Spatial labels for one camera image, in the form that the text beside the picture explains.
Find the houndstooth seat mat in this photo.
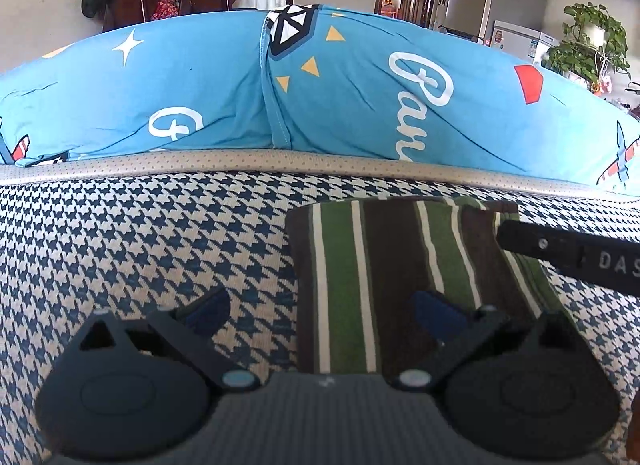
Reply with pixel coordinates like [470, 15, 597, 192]
[0, 150, 640, 465]

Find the blue printed sofa cover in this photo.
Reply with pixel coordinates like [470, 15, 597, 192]
[0, 4, 640, 193]

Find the green brown striped t-shirt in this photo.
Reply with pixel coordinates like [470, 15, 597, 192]
[285, 196, 576, 376]

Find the potted green plant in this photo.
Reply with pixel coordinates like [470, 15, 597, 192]
[542, 2, 631, 93]

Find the red patterned cloth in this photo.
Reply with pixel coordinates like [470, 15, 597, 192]
[151, 0, 180, 21]

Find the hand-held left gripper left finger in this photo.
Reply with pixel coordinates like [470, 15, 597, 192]
[75, 287, 262, 392]

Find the white chest freezer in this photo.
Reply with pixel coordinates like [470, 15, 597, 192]
[492, 20, 561, 63]

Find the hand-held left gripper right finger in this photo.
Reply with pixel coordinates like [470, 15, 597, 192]
[390, 290, 576, 392]

